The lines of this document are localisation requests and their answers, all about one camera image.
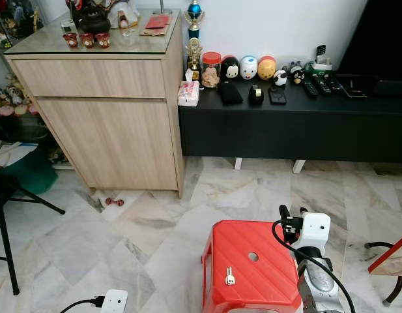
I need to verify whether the black white animal figurine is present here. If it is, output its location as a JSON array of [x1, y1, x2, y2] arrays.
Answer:
[[289, 62, 304, 84]]

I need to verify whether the red plastic stool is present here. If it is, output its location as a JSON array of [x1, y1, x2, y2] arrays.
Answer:
[[202, 220, 303, 313]]

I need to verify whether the small panda figurine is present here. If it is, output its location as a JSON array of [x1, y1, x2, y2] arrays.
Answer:
[[274, 68, 288, 87]]

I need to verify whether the glass figurine display case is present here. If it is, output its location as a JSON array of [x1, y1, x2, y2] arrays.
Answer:
[[0, 0, 45, 50]]

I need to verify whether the black table leg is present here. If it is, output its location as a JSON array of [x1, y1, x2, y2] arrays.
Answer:
[[365, 241, 402, 306]]

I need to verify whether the green bag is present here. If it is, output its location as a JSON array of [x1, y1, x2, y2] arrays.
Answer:
[[2, 147, 58, 195]]

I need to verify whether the white round plush toy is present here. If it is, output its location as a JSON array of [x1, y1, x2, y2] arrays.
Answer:
[[240, 56, 259, 80]]

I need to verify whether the black phone case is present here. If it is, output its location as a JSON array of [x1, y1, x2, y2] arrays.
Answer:
[[268, 87, 287, 105]]

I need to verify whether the black television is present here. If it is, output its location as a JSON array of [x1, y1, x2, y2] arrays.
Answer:
[[336, 0, 402, 82]]

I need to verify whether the red envelope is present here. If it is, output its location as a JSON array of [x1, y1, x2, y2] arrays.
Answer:
[[140, 14, 172, 37]]

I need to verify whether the black TV console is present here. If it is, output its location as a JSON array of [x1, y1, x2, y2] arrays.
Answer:
[[178, 72, 402, 164]]

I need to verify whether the small gold trophy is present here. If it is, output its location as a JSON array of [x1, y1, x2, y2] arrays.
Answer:
[[188, 38, 203, 80]]

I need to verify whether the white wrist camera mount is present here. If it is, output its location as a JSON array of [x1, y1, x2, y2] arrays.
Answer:
[[100, 290, 128, 313], [300, 212, 332, 252]]

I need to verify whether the pink tissue pack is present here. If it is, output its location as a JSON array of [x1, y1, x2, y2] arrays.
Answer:
[[178, 70, 200, 107]]

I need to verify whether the green white phone holder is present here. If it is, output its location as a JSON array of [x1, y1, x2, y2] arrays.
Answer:
[[305, 46, 333, 71]]

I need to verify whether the red lid jar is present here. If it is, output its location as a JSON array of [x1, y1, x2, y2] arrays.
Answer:
[[201, 52, 222, 89]]

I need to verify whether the pile of small toys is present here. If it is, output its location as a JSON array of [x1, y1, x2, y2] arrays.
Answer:
[[0, 75, 42, 118]]

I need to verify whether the black tripod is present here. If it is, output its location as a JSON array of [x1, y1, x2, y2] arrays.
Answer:
[[0, 166, 66, 295]]

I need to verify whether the black round plush toy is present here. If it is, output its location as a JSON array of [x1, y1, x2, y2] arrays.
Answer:
[[220, 56, 240, 82]]

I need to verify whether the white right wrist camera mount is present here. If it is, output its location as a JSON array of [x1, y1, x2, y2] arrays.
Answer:
[[300, 212, 332, 252]]

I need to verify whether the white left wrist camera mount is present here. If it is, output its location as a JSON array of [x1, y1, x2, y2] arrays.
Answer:
[[100, 290, 128, 313]]

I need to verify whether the light wooden cabinet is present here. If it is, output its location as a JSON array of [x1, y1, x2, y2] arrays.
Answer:
[[4, 10, 186, 198]]

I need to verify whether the marble pattern folding table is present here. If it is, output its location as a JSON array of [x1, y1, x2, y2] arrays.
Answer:
[[368, 233, 402, 276]]

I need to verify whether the yellow round plush toy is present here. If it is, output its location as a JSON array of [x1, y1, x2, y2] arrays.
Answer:
[[257, 56, 277, 80]]

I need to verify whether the black wallet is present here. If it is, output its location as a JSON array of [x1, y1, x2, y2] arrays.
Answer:
[[218, 82, 243, 106]]

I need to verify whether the black teapot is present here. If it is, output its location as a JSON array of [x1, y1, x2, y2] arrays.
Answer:
[[77, 0, 112, 35]]

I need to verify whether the black tablet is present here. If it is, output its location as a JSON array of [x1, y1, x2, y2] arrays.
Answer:
[[336, 74, 377, 98]]

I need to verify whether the blue gold trophy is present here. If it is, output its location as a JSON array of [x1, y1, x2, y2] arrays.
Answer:
[[185, 0, 205, 40]]

